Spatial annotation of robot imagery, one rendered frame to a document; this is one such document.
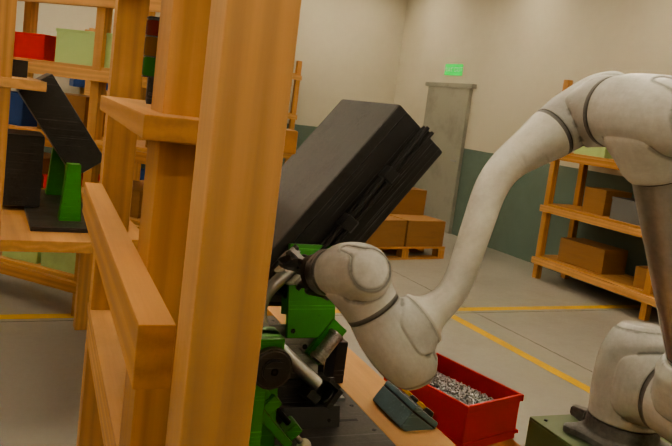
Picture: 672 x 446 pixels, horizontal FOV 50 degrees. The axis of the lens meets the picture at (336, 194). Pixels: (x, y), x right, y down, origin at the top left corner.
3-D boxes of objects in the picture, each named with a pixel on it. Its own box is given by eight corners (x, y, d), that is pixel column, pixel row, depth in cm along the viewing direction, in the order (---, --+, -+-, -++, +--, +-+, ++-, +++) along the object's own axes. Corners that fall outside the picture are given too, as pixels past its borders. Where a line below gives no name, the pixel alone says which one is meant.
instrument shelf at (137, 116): (192, 120, 201) (193, 106, 200) (296, 155, 119) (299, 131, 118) (99, 109, 191) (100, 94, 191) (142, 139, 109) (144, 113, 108)
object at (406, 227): (400, 243, 903) (408, 185, 895) (443, 258, 839) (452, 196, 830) (321, 243, 835) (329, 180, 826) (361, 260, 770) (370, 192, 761)
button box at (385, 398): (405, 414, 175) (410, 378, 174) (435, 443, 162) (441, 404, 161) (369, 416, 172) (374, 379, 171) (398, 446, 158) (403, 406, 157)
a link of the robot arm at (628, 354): (626, 401, 169) (643, 312, 166) (688, 438, 152) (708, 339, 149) (570, 403, 163) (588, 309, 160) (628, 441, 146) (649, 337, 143)
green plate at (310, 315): (321, 335, 170) (323, 246, 172) (334, 338, 162) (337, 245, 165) (274, 335, 165) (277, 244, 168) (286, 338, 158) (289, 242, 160)
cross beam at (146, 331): (99, 212, 215) (102, 183, 214) (170, 389, 96) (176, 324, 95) (82, 211, 213) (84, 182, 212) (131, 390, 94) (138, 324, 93)
